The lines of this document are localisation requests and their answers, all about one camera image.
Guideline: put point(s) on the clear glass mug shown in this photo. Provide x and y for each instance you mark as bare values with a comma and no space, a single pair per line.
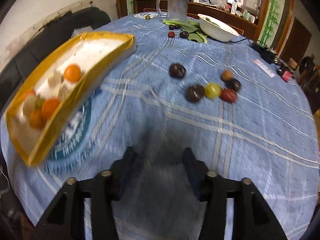
175,6

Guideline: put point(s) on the small red jujube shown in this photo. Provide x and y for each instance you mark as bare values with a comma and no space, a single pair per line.
171,34

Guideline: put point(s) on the black sofa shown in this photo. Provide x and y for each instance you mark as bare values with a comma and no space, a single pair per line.
37,45

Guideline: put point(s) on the blue checked tablecloth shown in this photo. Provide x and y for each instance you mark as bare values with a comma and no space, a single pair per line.
250,130

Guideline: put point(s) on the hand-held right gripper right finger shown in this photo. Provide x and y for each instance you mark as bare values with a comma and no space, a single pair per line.
192,167

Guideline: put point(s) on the green leafy vegetables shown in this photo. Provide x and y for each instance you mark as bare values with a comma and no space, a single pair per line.
190,28

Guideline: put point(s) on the white label card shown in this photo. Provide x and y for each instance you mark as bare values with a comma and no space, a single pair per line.
263,68

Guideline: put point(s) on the black power adapter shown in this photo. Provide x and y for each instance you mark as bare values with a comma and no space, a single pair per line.
265,50

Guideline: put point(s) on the dark purple plum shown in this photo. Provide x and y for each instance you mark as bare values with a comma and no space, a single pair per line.
195,93
177,70
234,84

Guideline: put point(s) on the yellow-rimmed white box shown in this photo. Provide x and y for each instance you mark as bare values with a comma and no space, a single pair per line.
100,45

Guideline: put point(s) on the white bowl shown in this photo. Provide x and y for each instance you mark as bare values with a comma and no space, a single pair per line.
217,32

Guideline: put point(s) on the white bottle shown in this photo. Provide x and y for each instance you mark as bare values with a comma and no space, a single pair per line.
234,6

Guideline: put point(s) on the brown longan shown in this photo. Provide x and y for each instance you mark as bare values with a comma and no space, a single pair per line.
227,75

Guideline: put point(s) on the large peeled sugarcane piece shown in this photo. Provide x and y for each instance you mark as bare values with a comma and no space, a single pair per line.
29,105

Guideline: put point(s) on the red and black box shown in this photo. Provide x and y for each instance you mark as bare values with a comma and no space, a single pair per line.
285,73

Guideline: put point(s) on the thin peeled sugarcane slice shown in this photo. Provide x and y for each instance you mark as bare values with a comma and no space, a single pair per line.
64,91

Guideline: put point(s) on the orange tangerine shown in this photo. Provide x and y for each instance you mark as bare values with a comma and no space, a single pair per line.
72,73
50,108
37,118

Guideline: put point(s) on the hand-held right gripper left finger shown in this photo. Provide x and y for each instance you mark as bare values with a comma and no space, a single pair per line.
127,165

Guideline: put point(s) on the green vegetable scraps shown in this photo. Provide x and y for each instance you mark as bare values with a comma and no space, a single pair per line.
211,21

